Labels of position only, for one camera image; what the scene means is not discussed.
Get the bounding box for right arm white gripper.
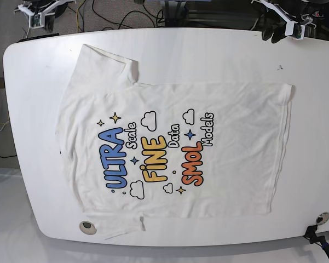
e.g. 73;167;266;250
14;0;75;32

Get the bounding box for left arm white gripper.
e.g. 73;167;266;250
251;0;316;43

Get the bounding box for white printed T-shirt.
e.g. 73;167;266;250
56;44;293;239

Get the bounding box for right silver table grommet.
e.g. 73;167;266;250
316;212;329;225

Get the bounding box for silver table grommet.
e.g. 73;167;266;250
79;221;97;235
316;212;329;225

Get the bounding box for left silver table grommet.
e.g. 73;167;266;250
79;221;97;235

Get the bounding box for white floor cable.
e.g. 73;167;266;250
21;16;32;39

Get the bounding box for yellow floor cable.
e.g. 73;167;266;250
75;0;85;33

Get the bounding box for black aluminium frame base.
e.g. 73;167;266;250
159;1;211;28

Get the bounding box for black table clamp with cable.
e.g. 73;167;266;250
303;225;329;260

